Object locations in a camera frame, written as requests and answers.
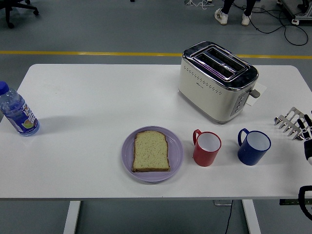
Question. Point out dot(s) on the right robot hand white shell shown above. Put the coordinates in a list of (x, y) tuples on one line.
[(307, 146)]

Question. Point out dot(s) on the blue cup white inside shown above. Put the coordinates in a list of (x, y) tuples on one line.
[(251, 156)]

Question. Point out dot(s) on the red cup white inside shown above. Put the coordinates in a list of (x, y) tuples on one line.
[(204, 158)]

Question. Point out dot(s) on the bread slice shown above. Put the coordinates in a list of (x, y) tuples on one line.
[(150, 153)]

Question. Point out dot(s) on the metal toast rack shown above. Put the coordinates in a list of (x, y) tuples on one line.
[(290, 122)]

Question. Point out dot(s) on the white paper card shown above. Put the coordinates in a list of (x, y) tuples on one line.
[(262, 87)]

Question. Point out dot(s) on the white table leg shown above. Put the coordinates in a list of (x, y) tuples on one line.
[(72, 217), (251, 217)]

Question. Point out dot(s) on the grey table control box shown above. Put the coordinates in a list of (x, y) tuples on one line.
[(220, 202)]

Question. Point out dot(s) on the cream and chrome toaster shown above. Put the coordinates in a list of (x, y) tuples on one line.
[(207, 97)]

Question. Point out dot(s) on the purple plate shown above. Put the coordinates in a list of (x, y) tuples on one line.
[(175, 156)]

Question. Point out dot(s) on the person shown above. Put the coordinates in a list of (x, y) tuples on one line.
[(221, 17)]

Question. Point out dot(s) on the water bottle blue cap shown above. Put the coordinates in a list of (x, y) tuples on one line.
[(18, 112)]

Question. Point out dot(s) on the black office chair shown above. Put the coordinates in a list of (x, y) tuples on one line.
[(9, 7)]

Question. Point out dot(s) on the metal equipment frame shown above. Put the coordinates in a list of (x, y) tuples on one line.
[(302, 17)]

